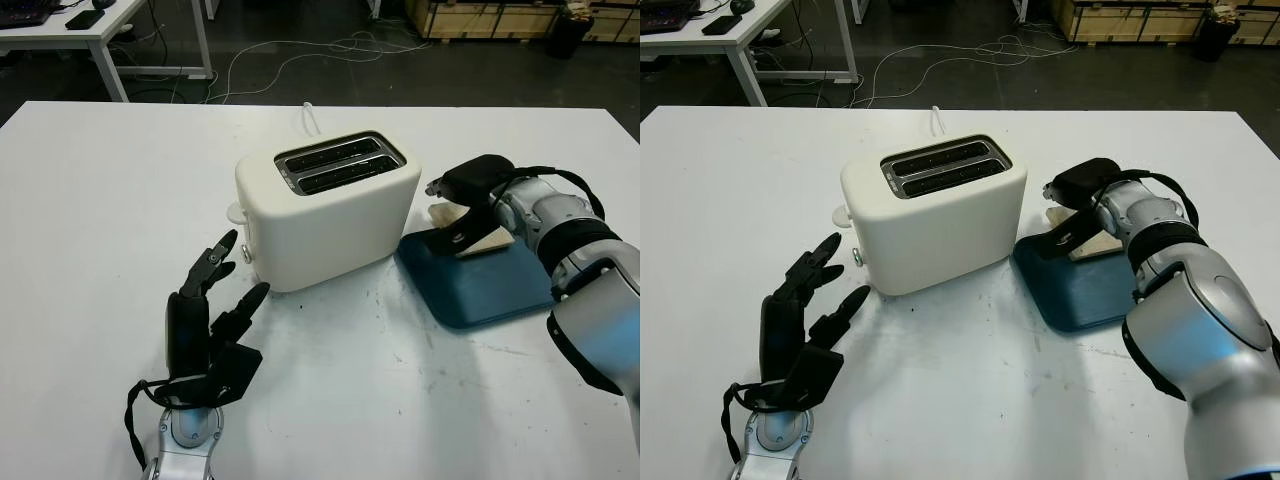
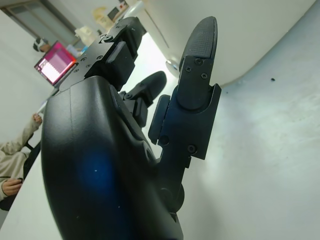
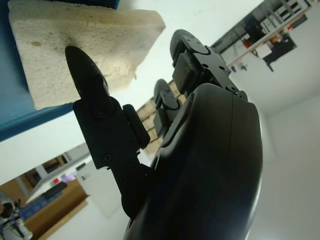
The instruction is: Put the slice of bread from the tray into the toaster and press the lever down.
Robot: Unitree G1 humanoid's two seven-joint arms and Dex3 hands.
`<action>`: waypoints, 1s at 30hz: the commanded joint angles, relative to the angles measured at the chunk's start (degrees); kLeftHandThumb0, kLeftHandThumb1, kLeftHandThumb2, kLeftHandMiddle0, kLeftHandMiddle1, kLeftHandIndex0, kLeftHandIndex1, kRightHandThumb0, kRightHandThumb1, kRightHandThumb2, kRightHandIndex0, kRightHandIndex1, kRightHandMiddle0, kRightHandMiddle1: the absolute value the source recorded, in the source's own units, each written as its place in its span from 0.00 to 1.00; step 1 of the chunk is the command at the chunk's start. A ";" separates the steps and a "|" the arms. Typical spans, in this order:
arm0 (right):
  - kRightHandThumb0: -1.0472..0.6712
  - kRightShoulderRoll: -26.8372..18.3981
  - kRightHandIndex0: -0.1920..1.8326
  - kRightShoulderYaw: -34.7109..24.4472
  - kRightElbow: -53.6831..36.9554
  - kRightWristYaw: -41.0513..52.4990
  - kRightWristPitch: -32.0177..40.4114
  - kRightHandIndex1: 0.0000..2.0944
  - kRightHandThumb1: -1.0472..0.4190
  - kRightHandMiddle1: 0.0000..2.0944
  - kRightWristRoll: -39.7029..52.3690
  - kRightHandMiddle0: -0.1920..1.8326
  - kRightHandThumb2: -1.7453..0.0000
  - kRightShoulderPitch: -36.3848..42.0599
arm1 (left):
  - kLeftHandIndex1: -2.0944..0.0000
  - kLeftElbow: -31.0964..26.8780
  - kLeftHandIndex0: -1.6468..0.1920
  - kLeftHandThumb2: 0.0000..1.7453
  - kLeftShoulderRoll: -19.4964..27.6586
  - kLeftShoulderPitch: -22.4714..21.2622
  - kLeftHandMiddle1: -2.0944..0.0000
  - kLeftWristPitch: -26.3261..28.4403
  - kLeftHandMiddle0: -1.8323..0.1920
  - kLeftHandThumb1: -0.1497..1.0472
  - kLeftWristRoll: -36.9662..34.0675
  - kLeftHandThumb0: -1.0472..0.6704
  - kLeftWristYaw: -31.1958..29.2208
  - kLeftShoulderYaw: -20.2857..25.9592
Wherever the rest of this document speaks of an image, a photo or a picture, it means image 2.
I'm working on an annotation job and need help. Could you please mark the person wearing headset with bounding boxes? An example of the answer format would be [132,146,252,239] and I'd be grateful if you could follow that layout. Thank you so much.
[32,37,52,54]

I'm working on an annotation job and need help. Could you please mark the white toaster lever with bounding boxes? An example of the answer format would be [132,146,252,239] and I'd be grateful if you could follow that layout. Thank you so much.
[124,1,145,19]

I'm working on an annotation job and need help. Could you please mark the person in beige jacket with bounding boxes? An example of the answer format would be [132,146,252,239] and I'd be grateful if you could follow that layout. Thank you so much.
[0,112,43,208]

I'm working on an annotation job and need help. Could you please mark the white two-slot toaster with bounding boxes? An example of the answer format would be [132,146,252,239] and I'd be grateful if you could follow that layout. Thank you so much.
[124,0,320,87]

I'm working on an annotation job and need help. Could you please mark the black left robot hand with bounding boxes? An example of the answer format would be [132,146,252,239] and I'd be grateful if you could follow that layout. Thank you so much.
[39,15,223,240]

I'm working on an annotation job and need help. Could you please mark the laptop with pink screen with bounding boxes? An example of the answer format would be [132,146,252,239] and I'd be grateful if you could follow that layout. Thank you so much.
[34,41,77,88]

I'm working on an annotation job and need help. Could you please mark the silver toaster dial knob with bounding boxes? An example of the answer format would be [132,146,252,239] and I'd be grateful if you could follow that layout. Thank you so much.
[165,58,181,72]

